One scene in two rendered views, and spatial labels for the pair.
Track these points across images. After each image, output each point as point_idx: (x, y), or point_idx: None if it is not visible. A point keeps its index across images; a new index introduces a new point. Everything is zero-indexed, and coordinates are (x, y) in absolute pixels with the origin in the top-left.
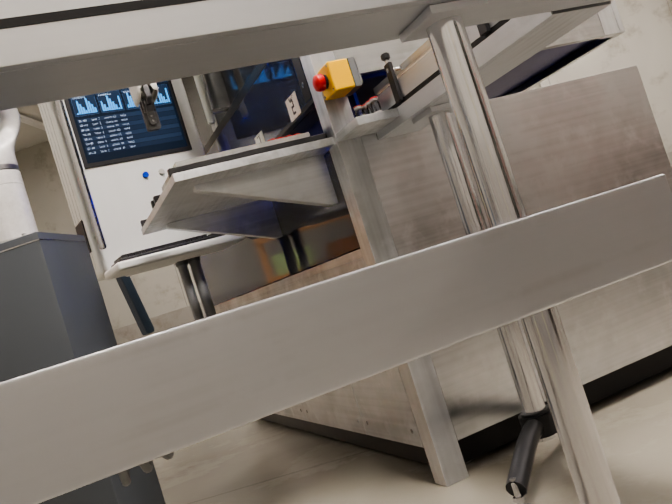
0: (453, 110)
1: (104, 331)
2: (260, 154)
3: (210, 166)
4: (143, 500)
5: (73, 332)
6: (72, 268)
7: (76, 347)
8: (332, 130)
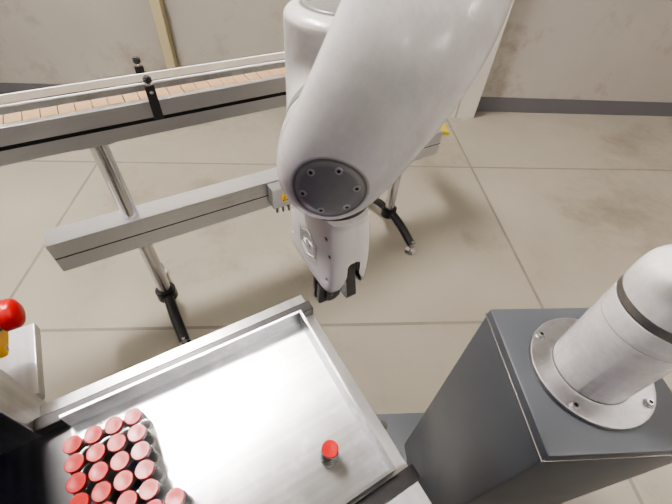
0: (120, 172)
1: (474, 460)
2: (180, 346)
3: (254, 315)
4: (421, 473)
5: (455, 379)
6: (493, 392)
7: (450, 382)
8: (34, 395)
